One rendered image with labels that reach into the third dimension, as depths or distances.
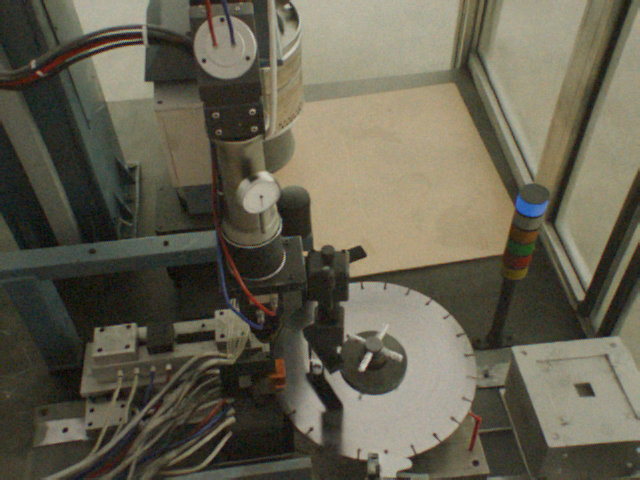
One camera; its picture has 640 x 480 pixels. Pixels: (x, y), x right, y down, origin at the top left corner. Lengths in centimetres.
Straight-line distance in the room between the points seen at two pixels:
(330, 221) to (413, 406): 62
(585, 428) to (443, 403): 22
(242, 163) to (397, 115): 117
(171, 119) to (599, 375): 83
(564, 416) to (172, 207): 81
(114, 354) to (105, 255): 18
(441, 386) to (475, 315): 36
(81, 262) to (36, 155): 27
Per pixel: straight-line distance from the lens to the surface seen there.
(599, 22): 141
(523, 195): 120
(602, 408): 131
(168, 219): 148
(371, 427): 117
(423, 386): 121
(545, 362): 133
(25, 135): 146
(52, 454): 146
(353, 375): 120
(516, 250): 127
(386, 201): 173
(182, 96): 86
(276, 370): 119
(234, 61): 74
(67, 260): 131
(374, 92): 204
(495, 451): 140
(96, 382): 144
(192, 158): 90
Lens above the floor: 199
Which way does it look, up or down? 49 degrees down
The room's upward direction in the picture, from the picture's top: 2 degrees counter-clockwise
